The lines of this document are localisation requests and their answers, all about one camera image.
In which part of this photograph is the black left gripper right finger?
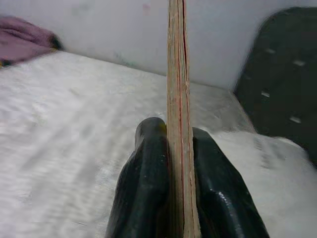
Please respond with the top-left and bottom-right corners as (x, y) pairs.
(192, 126), (270, 238)

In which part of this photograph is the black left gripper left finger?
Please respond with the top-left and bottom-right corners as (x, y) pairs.
(106, 117), (171, 238)

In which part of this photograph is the colourful children's board book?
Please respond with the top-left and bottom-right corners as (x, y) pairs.
(165, 0), (202, 238)

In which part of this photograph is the white quilted mattress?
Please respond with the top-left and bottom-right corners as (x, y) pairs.
(0, 51), (317, 238)

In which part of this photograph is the black tufted headboard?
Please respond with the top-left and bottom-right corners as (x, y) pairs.
(234, 6), (317, 169)

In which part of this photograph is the purple printed blanket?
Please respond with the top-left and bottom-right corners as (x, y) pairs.
(0, 16), (62, 67)

